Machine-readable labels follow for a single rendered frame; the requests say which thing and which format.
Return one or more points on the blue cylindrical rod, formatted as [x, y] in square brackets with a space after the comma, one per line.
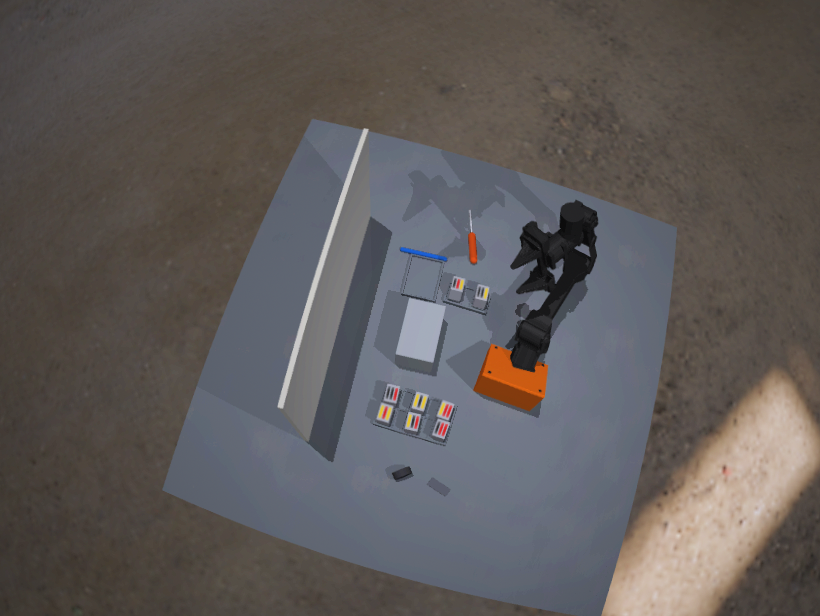
[423, 253]

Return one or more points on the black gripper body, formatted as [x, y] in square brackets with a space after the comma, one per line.
[553, 248]

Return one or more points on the black short cylinder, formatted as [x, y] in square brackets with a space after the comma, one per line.
[402, 473]

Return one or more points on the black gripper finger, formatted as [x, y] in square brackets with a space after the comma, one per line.
[533, 283]
[529, 252]

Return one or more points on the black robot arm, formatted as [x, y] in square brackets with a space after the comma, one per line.
[577, 223]

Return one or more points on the white flat panel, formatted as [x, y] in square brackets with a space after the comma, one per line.
[320, 322]

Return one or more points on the white block with red, black and yellow stripes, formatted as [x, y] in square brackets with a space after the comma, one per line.
[412, 423]

